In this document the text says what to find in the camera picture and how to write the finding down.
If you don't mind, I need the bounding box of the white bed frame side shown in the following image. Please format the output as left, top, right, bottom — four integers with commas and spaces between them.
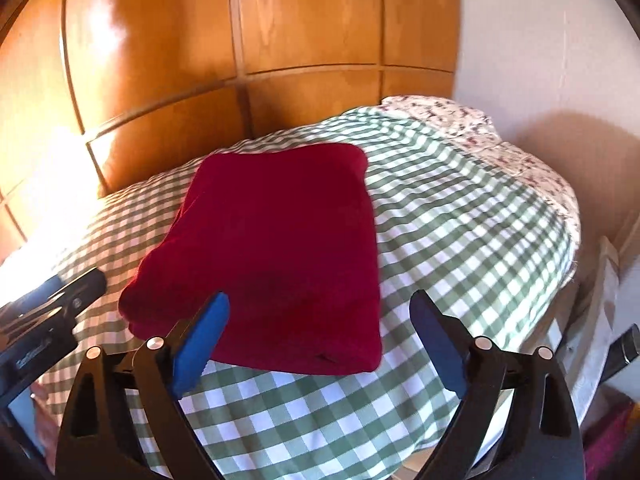
555, 236, 620, 425

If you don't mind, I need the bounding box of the floral pillow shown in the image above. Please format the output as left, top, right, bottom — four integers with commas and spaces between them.
380, 96, 582, 250

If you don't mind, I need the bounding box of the red knit garment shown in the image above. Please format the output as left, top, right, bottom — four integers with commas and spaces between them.
118, 142, 383, 376

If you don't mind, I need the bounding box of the green checked bed cover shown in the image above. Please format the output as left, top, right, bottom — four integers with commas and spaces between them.
42, 106, 576, 479

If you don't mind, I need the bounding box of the wooden panelled headboard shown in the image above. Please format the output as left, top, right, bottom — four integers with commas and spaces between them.
1, 0, 461, 255

